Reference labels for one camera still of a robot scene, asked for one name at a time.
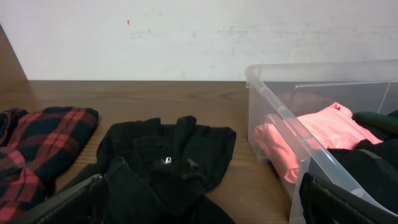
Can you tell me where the dark green garment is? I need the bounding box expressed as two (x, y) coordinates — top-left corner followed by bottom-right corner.
(352, 110), (397, 141)

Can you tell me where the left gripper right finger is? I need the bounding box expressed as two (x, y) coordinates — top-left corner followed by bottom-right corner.
(299, 172), (397, 224)

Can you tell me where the pink shirt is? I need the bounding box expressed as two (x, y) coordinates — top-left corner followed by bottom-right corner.
(254, 102), (382, 184)

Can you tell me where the red navy plaid shirt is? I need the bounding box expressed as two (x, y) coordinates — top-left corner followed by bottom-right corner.
(1, 106), (99, 223)

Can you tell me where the clear plastic storage bin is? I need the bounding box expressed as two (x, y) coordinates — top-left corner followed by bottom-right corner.
(245, 60), (397, 223)

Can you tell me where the black garment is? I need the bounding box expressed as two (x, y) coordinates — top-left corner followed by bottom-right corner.
(70, 116), (236, 224)
(328, 139), (397, 213)

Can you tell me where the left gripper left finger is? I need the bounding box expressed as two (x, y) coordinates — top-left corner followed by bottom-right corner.
(9, 174), (108, 224)

